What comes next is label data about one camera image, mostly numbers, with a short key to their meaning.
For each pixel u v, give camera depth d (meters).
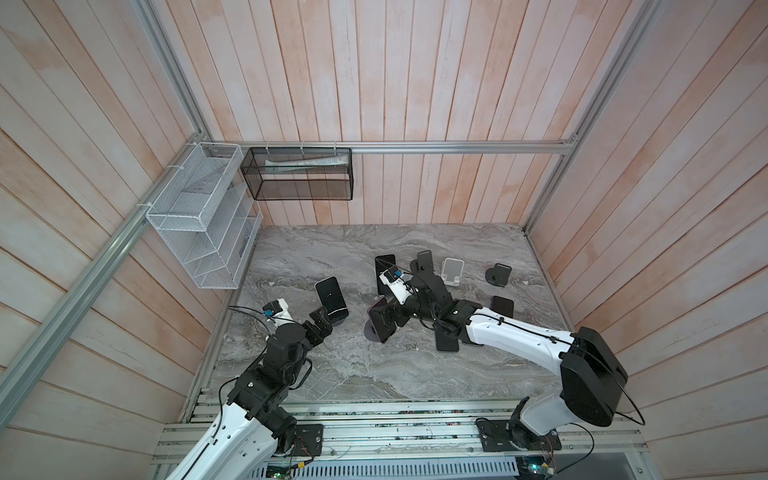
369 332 0.93
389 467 0.78
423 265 1.04
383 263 0.95
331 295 0.88
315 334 0.66
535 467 0.71
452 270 1.01
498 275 1.01
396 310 0.71
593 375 0.43
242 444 0.58
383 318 0.72
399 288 0.71
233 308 1.00
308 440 0.73
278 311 0.64
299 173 1.06
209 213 0.72
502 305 0.99
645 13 0.69
